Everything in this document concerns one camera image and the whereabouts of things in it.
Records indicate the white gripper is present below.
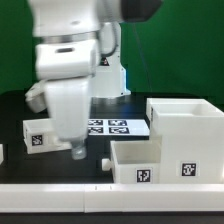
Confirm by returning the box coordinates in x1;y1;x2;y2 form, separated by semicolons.
36;39;100;142

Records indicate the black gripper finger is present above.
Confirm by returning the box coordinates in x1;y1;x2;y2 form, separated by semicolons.
71;140;87;160

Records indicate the white drawer with knob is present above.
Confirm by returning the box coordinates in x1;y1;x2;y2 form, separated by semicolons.
101;140;161;184

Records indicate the white drawer cabinet box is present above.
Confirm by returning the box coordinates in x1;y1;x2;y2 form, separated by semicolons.
146;98;224;184

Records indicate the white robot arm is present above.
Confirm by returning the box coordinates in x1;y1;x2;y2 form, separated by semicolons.
27;0;163;160

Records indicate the white drawer rear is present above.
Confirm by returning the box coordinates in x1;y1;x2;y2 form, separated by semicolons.
23;118;71;154

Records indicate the marker tag sheet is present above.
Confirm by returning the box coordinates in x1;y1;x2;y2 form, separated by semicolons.
88;119;150;136

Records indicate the white left fence piece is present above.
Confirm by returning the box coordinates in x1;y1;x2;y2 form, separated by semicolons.
0;144;4;165

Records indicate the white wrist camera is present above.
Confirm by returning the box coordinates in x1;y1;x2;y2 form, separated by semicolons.
25;80;47;113

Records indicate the white front fence rail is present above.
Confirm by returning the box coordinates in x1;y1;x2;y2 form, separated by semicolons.
0;184;224;213

